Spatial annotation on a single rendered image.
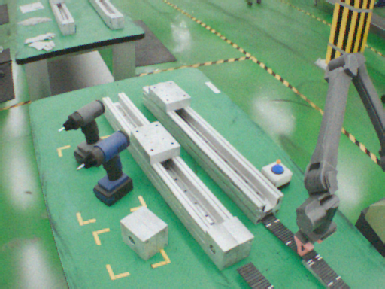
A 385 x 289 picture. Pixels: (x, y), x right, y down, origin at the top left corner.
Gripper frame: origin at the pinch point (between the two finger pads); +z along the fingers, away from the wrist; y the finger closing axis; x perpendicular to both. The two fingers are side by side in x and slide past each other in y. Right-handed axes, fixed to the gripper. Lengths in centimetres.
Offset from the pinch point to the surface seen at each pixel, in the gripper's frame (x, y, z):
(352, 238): 4.9, -19.2, 5.8
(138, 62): -289, -82, 83
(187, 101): -76, -5, -5
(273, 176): -29.5, -10.1, -0.2
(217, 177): -41.2, 4.2, 2.7
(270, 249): -8.9, 6.8, 5.8
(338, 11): -195, -272, 11
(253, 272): -3.7, 18.2, 2.3
